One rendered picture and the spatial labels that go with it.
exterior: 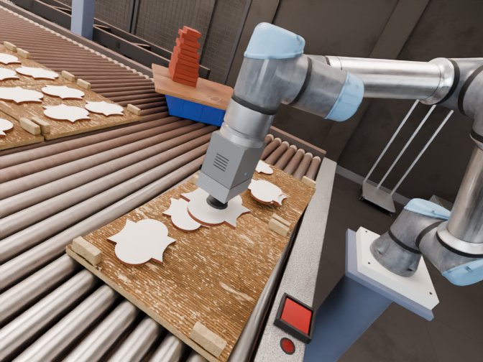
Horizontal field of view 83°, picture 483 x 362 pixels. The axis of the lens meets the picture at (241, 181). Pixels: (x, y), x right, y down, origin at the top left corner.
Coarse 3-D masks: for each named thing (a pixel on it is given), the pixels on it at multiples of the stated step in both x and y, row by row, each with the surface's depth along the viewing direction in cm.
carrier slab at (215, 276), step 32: (224, 224) 72; (256, 224) 77; (192, 256) 59; (224, 256) 62; (256, 256) 66; (128, 288) 48; (160, 288) 50; (192, 288) 52; (224, 288) 55; (256, 288) 58; (160, 320) 46; (192, 320) 47; (224, 320) 49; (224, 352) 44
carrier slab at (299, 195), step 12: (276, 168) 117; (276, 180) 107; (288, 180) 111; (300, 180) 115; (288, 192) 101; (300, 192) 105; (312, 192) 109; (252, 204) 86; (288, 204) 94; (300, 204) 97; (264, 216) 82; (288, 216) 87
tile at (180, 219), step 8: (176, 200) 72; (184, 200) 74; (176, 208) 70; (184, 208) 71; (168, 216) 67; (176, 216) 67; (184, 216) 68; (176, 224) 65; (184, 224) 66; (192, 224) 67; (200, 224) 68
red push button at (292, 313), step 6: (288, 300) 59; (288, 306) 58; (294, 306) 58; (300, 306) 59; (282, 312) 56; (288, 312) 56; (294, 312) 57; (300, 312) 57; (306, 312) 58; (282, 318) 55; (288, 318) 55; (294, 318) 56; (300, 318) 56; (306, 318) 57; (294, 324) 54; (300, 324) 55; (306, 324) 55; (306, 330) 54
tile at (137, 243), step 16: (128, 224) 59; (144, 224) 61; (160, 224) 63; (112, 240) 54; (128, 240) 56; (144, 240) 57; (160, 240) 59; (128, 256) 52; (144, 256) 54; (160, 256) 55
